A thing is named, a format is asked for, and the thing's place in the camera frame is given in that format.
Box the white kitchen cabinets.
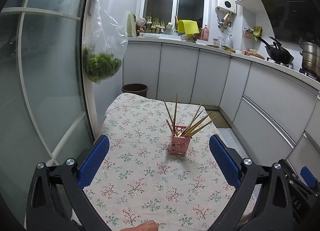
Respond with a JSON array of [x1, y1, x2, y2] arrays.
[[123, 37, 319, 176]]

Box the left hand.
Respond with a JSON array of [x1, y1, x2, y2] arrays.
[[120, 220, 158, 231]]

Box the pink perforated utensil basket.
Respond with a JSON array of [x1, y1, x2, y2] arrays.
[[168, 126, 191, 156]]

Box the floral tablecloth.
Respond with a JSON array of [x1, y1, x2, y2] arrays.
[[84, 93, 235, 230]]

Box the dark brown trash bin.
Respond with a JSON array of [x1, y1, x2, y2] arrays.
[[121, 83, 149, 97]]

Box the black wok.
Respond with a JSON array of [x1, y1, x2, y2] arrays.
[[256, 36, 294, 65]]

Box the steel stock pot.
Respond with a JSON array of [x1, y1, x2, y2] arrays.
[[300, 42, 319, 78]]

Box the red detergent bottle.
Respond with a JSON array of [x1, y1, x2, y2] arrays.
[[201, 24, 209, 42]]

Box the bag of green vegetables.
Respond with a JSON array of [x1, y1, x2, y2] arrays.
[[82, 0, 128, 84]]

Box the glass sliding door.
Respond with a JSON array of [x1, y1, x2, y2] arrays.
[[1, 0, 93, 224]]

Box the black range hood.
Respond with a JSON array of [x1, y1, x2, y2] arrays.
[[261, 0, 319, 45]]

